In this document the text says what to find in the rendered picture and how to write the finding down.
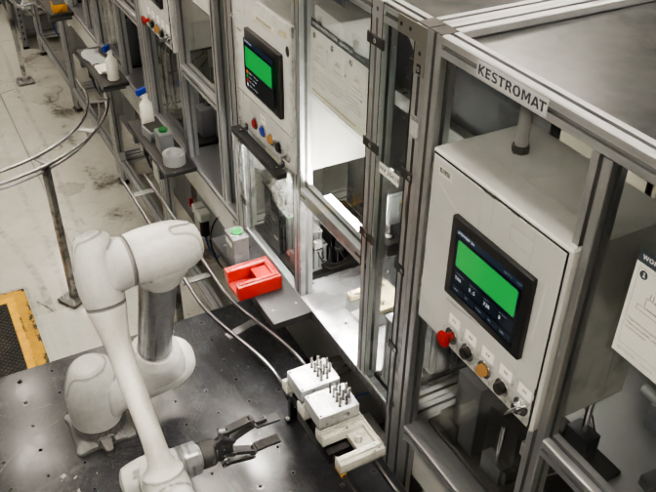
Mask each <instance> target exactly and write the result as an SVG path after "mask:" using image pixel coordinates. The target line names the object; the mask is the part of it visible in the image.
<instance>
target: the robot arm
mask: <svg viewBox="0 0 656 492"><path fill-rule="evenodd" d="M203 253H204V244H203V240H202V237H201V235H200V233H199V231H198V229H197V227H196V226H195V225H194V224H191V223H189V222H187V221H177V220H171V221H163V222H158V223H154V224H150V225H144V226H141V227H138V228H135V229H132V230H130V231H128V232H126V233H124V234H121V235H118V236H114V237H109V234H108V233H107V232H105V231H102V230H95V229H93V230H89V231H87V232H84V233H82V234H80V235H79V236H77V237H76V238H75V239H74V244H73V247H72V270H73V276H74V281H75V284H76V288H77V292H78V295H79V297H80V299H81V301H82V303H83V306H84V308H85V310H86V312H87V314H88V316H89V318H90V319H91V321H92V323H93V325H94V327H95V329H96V331H97V333H98V335H99V337H100V339H101V341H102V344H103V346H104V348H105V351H106V353H107V355H105V354H101V353H87V354H84V355H82V356H80V357H78V358H76V359H75V360H74V361H73V362H72V363H71V364H70V365H69V367H68V369H67V372H66V375H65V380H64V398H65V403H66V407H67V411H68V414H67V415H65V417H64V420H65V422H66V423H67V424H68V425H69V428H70V430H71V433H72V436H73V439H74V442H75V444H76V454H77V456H78V457H79V458H83V457H85V456H87V455H88V454H90V453H92V452H94V451H97V450H100V449H103V450H104V452H105V453H106V455H107V456H111V455H113V454H114V453H115V452H114V447H113V444H115V443H118V442H120V441H123V440H129V439H133V438H135V437H136V431H135V430H134V429H133V428H132V427H131V425H130V423H129V420H128V418H127V416H126V413H125V411H126V410H127V409H129V411H130V414H131V416H132V419H133V421H134V424H135V426H136V429H137V431H138V434H139V437H140V440H141V443H142V446H143V451H144V455H143V456H140V457H139V458H137V459H135V460H133V461H131V462H130V463H128V464H127V465H125V466H124V467H123V468H122V469H121V470H120V472H119V483H120V487H121V489H122V492H194V490H193V488H192V482H191V480H190V478H191V477H194V476H197V475H199V474H202V473H203V469H204V470H206V469H209V468H211V467H213V466H216V465H217V463H218V462H221V464H222V466H223V468H226V467H228V466H230V465H233V464H237V463H241V462H245V461H248V460H253V459H255V458H256V454H257V453H258V451H261V450H263V449H266V448H268V447H269V446H272V445H274V444H277V443H280V442H281V440H280V438H279V437H278V435H277V433H275V434H273V435H270V436H267V437H265V438H262V439H259V440H257V441H254V443H252V445H233V444H234V443H235V442H236V440H237V439H238V438H240V437H241V436H243V435H244V434H246V433H247V432H248V431H250V430H252V429H253V428H256V429H260V428H262V427H265V426H268V425H271V424H273V423H276V422H279V421H280V418H279V416H278V415H277V413H276V412H273V413H270V414H268V415H265V416H262V417H258V418H256V419H253V418H252V416H251V415H250V414H249V415H247V416H245V417H243V418H241V419H239V420H237V421H235V422H233V423H231V424H229V425H227V426H225V427H220V428H217V432H218V436H217V437H215V438H214V439H210V438H206V439H203V440H200V441H197V442H196V443H194V442H193V441H190V442H188V443H185V444H182V445H179V446H176V447H174V448H170V449H169V448H168V445H167V443H166V440H165V437H164V435H163V432H162V429H161V427H160V425H159V422H158V419H157V416H156V414H155V411H154V408H153V405H152V402H151V400H150V399H151V398H152V397H154V396H156V395H159V394H161V393H164V392H166V391H168V390H171V389H173V388H175V387H177V386H179V385H180V384H182V383H183V382H184V381H185V380H186V379H187V378H188V377H189V376H190V375H191V374H192V372H193V370H194V367H195V356H194V352H193V350H192V348H191V346H190V344H189V343H188V342H187V341H186V340H184V339H182V338H179V337H175V336H173V329H174V316H175V307H176V294H177V286H178V285H179V284H180V282H181V281H182V279H183V278H184V277H185V275H186V274H187V272H188V271H189V269H190V268H192V267H194V266H195V265H196V264H197V263H198V262H199V261H200V260H201V258H202V256H203ZM137 285H139V287H138V336H137V337H136V338H135V339H134V341H133V342H132V341H131V336H130V329H129V321H128V310H127V300H126V295H125V291H126V290H128V289H130V288H132V287H135V286H137ZM250 425H251V426H250ZM249 455H251V456H249Z"/></svg>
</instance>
